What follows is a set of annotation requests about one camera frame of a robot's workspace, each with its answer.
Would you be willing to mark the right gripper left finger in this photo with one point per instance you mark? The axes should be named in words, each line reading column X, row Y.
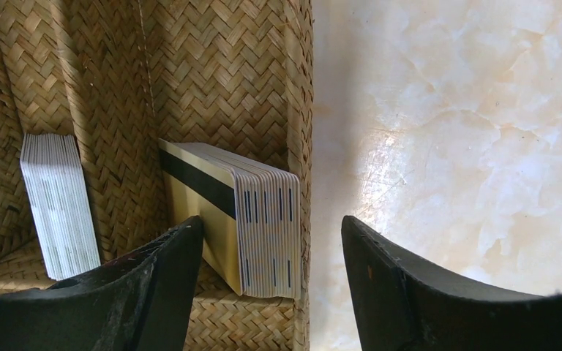
column 139, row 301

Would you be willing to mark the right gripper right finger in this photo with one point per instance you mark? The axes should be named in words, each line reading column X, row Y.
column 402, row 301

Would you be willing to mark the woven brown divided tray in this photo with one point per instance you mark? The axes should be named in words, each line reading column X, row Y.
column 119, row 76

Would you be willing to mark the gold card in tray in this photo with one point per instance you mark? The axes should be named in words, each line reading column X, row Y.
column 250, row 213

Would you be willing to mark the silver card in tray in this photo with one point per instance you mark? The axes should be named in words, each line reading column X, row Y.
column 56, row 187

